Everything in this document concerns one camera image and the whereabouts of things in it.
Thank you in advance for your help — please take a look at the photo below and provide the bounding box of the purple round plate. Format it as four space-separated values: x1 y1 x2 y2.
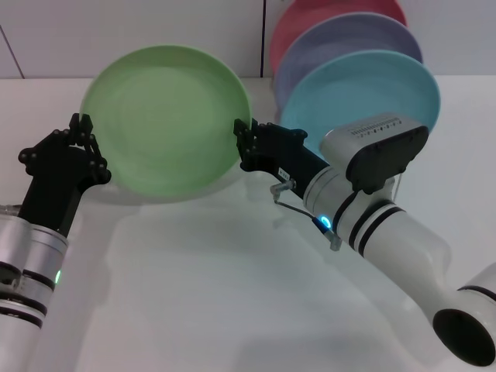
274 12 423 105

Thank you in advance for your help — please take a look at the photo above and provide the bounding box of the red round plate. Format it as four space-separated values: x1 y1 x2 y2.
270 0 408 74

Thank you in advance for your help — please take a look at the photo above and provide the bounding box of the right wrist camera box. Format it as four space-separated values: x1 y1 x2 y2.
319 112 430 195

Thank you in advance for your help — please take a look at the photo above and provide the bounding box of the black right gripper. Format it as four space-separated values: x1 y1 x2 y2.
233 117 330 198

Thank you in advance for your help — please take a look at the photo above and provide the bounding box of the green round plate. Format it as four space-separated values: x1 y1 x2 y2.
79 45 251 198

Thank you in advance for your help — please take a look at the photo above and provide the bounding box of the light blue round plate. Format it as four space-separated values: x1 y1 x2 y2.
279 50 442 164

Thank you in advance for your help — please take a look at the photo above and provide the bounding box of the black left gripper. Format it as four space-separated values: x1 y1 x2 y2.
17 113 112 237

